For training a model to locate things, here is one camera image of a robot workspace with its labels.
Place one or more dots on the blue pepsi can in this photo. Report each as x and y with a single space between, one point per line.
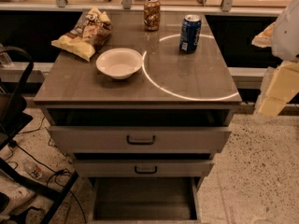
190 32

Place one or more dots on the white bowl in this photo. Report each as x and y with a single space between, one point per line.
119 63

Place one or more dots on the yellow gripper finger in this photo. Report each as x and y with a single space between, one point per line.
284 85
264 38

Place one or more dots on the brown patterned drink can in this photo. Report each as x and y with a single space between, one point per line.
152 15

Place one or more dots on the middle drawer with black handle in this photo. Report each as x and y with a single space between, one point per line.
143 165

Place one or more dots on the drawer with black handle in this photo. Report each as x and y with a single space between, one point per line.
139 130
143 165

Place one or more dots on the top drawer with black handle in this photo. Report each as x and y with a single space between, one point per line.
139 130

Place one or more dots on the clear plastic water bottle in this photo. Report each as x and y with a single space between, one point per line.
32 169

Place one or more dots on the grey drawer cabinet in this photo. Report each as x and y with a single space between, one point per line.
168 78

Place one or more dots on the black chair frame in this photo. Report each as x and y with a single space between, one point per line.
13 120

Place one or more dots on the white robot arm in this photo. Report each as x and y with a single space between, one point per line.
285 43

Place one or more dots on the open bottom drawer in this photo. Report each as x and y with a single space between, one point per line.
162 200

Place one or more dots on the yellow brown chip bag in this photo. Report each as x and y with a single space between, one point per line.
88 36

